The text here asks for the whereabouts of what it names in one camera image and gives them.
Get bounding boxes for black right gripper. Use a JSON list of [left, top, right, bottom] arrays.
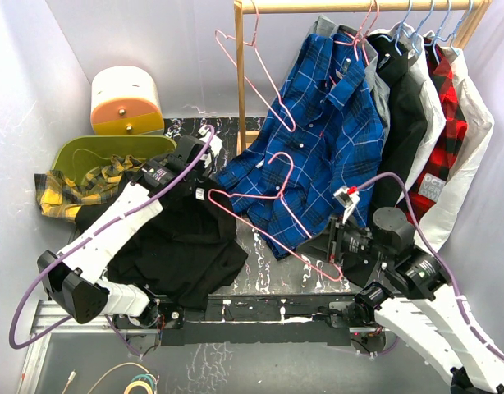
[[296, 212, 392, 263]]

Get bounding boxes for pink wire hanger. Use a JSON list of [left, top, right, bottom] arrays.
[[206, 152, 344, 283], [214, 1, 295, 132]]

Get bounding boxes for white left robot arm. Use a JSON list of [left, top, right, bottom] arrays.
[[37, 131, 222, 328]]

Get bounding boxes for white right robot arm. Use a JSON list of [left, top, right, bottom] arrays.
[[298, 208, 504, 393]]

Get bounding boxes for blue plaid shirt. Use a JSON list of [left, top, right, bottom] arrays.
[[217, 33, 385, 259]]

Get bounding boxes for red black plaid shirt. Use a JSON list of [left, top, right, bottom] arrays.
[[406, 39, 468, 220]]

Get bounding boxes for black hanging shirt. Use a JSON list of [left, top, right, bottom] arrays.
[[342, 33, 428, 288]]

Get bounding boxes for yellow plaid shirt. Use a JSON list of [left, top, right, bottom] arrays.
[[34, 155, 146, 227]]

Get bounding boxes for pink hanger holding blue shirt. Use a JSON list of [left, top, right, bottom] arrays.
[[333, 0, 380, 65]]

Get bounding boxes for white grey hanging shirt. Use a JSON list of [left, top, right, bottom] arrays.
[[383, 23, 446, 190]]

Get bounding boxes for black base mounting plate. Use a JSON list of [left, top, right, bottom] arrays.
[[112, 293, 398, 354]]

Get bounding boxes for white orange drawer box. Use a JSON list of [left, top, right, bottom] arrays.
[[90, 66, 164, 135]]

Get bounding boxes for green plastic basket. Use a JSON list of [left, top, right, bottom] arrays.
[[52, 135, 176, 184]]

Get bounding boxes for wooden clothes rack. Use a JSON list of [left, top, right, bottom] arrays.
[[230, 1, 493, 153]]

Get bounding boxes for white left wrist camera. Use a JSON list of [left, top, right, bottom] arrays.
[[197, 124, 222, 158]]

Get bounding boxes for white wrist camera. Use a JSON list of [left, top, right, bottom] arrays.
[[333, 186, 360, 225], [197, 124, 222, 158]]

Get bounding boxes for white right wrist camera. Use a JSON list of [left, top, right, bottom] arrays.
[[333, 186, 360, 225]]

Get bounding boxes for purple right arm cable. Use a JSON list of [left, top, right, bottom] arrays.
[[354, 171, 504, 370]]

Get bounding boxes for coiled cables on floor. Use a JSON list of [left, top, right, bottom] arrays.
[[62, 361, 161, 394]]

